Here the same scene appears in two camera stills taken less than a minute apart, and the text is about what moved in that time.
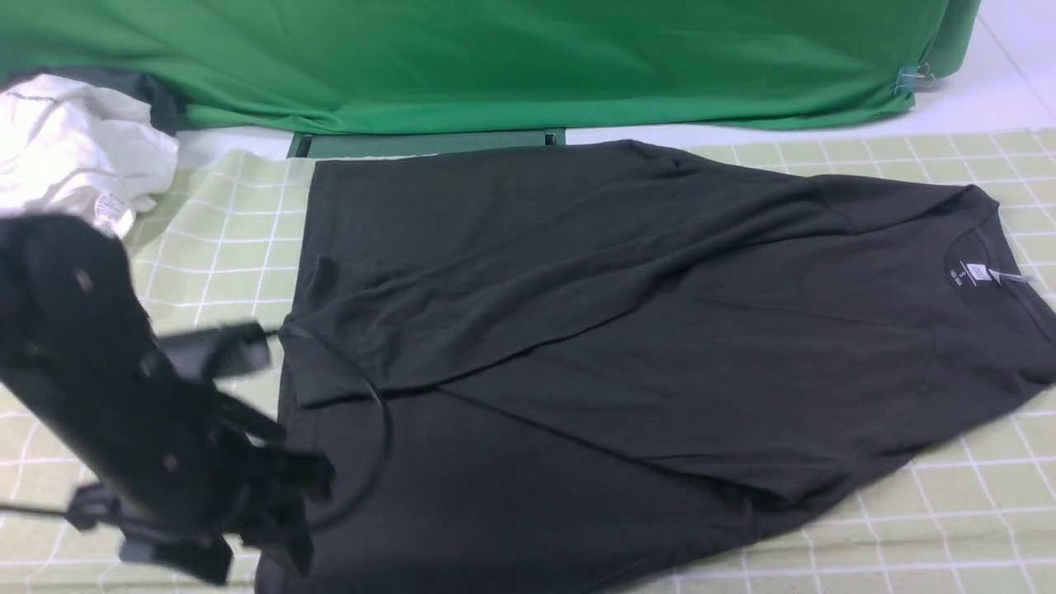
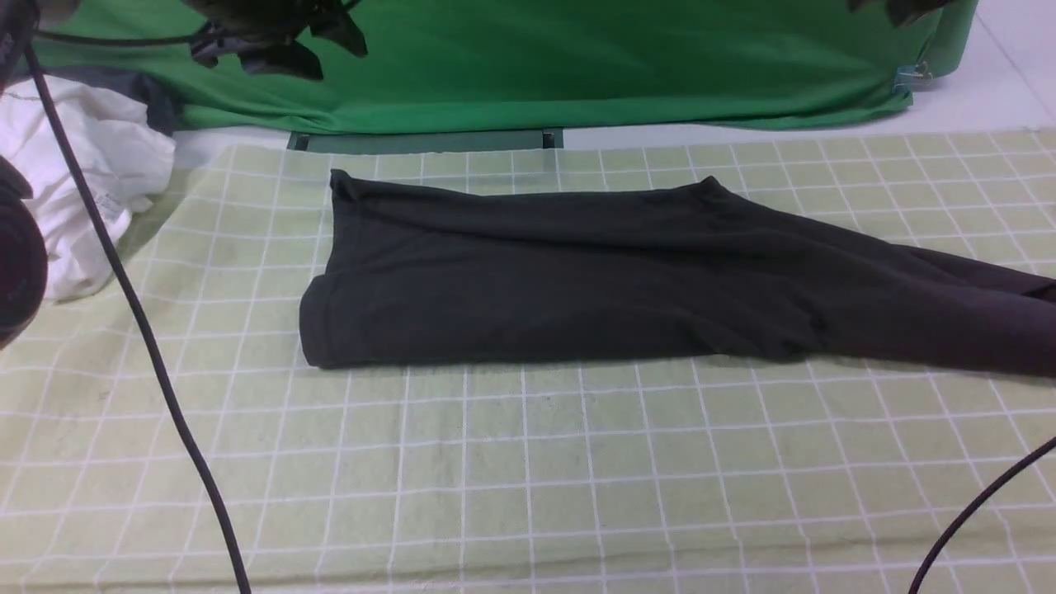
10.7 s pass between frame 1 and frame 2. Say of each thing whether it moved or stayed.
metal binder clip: stayed
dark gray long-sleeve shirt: moved
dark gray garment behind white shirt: stayed
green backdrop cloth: stayed
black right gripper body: moved
